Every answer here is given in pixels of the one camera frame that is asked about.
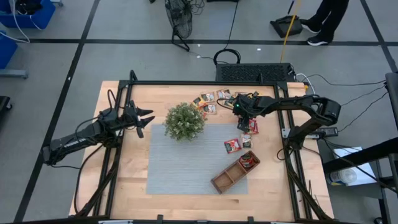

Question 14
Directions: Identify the white cylindrical canister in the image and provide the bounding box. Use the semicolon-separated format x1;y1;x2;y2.
325;167;358;187

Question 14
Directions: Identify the grey woven placemat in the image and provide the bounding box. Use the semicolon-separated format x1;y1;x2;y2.
146;123;249;196

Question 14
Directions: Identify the white cable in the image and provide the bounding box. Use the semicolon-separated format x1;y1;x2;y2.
295;73;317;103

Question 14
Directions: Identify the green artificial plant black pot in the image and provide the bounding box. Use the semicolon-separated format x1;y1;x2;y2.
163;102;206;142

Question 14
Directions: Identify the coiled black cable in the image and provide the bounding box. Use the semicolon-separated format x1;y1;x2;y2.
213;49;242;66

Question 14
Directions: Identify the white paper sheet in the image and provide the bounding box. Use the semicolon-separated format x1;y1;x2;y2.
332;146;377;187

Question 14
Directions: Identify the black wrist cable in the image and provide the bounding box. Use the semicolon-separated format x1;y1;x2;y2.
106;89;127;121
216;97;238;112

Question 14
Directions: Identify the black aluminium table frame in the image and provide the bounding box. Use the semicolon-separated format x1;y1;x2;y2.
74;70;335;224

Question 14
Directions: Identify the black floor cable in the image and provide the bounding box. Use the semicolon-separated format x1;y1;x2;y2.
303;73;388;88

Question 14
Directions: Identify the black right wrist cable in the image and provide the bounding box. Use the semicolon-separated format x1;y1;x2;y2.
216;97;238;112

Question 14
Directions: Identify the black dustpan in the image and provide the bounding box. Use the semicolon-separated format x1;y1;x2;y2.
269;14;304;39

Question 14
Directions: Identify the black perforated computer tower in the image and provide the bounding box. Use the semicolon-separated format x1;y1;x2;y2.
215;62;296;83

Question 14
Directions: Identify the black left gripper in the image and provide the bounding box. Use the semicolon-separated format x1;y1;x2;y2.
125;100;155;139

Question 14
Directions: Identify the person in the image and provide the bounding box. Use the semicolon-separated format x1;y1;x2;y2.
300;0;351;47

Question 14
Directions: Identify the black caster base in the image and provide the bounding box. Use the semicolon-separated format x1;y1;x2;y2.
0;95;13;119

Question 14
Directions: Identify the black side stand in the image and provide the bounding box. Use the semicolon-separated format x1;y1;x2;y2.
322;72;398;224

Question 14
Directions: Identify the wooden compartment box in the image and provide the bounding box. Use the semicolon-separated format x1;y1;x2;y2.
210;150;261;195

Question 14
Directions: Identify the blue plastic bin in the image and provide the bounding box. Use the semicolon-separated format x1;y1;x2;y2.
0;30;19;70
0;0;57;29

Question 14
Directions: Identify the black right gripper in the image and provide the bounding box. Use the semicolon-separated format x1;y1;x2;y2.
236;116;251;133

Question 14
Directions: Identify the yellow hanging cable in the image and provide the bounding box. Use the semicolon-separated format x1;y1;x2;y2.
279;0;302;63

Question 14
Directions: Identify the grey metal base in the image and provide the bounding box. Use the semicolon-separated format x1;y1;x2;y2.
0;68;29;79

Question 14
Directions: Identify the black floor fan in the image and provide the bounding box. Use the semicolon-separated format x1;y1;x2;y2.
164;0;194;52

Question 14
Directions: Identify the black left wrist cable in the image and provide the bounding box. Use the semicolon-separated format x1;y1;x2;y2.
106;89;127;121

